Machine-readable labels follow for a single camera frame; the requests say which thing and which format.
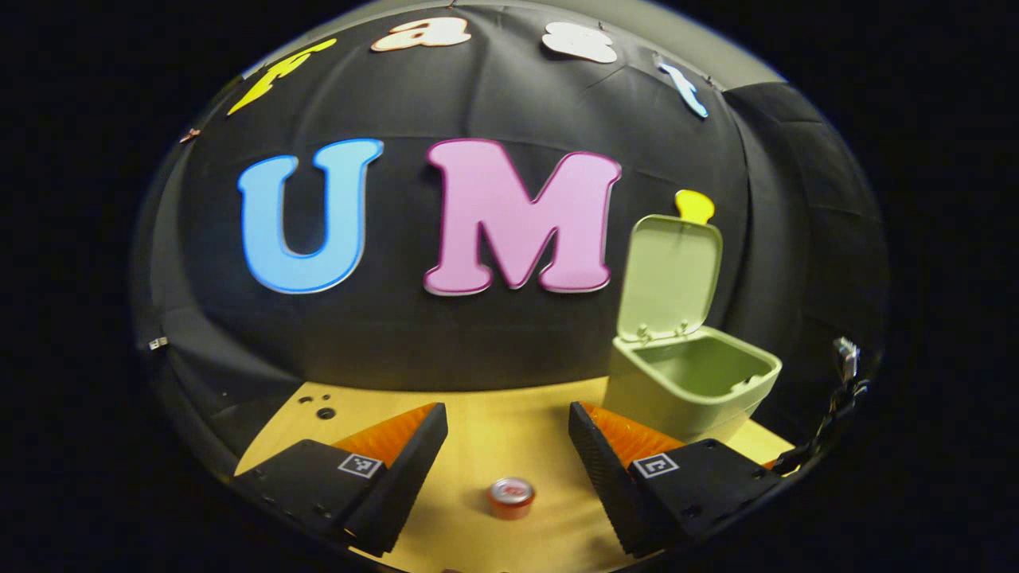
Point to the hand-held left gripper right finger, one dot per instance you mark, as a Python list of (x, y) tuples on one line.
[(601, 469)]

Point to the red pop can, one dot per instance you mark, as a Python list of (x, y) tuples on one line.
[(510, 499)]

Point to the silver metal clip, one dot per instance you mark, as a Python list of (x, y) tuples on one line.
[(158, 343)]

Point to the copper metal clip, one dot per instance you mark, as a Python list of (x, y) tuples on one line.
[(189, 135)]

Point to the wooden desktop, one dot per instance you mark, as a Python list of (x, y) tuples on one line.
[(478, 446)]

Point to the green desktop garbage bin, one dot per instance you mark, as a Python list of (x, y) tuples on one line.
[(677, 398)]

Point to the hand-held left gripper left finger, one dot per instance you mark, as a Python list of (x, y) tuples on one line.
[(414, 454)]

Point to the black backdrop cloth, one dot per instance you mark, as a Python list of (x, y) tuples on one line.
[(478, 342)]

